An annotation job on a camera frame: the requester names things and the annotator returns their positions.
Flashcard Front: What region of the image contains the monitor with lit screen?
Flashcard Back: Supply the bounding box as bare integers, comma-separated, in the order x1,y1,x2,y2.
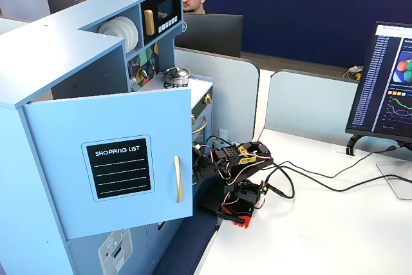
344,21,412,144

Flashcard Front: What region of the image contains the silver monitor stand base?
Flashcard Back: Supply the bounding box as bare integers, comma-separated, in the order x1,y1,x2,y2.
375,160,412,201

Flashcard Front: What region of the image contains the gold oven door handle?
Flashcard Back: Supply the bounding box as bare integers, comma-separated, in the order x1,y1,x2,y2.
192,115,209,135

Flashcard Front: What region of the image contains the black monitor cable holder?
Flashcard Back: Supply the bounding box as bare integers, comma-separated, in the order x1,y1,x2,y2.
346,133,368,157

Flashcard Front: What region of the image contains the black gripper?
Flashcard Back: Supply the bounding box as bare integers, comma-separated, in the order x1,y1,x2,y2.
192,151,223,186

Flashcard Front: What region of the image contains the grey desk divider panel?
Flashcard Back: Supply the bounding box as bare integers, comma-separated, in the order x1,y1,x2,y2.
174,46,261,146
261,68,363,142

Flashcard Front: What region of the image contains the black computer monitor back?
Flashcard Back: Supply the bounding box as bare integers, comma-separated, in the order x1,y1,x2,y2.
174,13,244,59
45,0,85,15

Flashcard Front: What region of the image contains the white toy plate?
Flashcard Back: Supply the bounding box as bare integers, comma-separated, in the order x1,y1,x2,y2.
108,17,132,44

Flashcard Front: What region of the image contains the silver toy pot with lid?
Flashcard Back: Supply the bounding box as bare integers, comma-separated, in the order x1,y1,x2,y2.
163,66,194,87

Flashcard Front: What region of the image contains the black toy microwave door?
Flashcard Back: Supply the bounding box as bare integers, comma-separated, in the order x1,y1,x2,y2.
140,0,183,47

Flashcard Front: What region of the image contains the white and yellow desk clutter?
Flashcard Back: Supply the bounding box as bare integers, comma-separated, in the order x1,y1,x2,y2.
346,64,364,82

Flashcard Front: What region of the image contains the black cable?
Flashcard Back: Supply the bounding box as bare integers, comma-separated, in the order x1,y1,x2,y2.
272,144,402,180
265,167,412,200

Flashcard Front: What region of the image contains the white cup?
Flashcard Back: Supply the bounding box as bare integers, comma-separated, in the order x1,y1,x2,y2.
98,20,122,36

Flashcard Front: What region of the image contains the red table clamp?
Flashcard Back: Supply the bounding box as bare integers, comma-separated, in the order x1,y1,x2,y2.
216,202,256,231

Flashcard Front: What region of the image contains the blue shopping list cabinet door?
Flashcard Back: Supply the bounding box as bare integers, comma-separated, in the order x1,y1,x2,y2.
21,87,194,240

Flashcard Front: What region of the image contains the gold microwave door handle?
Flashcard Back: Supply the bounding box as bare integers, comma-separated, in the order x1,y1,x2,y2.
143,9,155,36

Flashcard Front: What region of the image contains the white plates stack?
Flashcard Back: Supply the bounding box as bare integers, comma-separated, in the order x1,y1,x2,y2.
119,15,140,54

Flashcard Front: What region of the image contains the gold cabinet door handle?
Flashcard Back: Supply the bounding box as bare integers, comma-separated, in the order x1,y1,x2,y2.
173,155,183,204

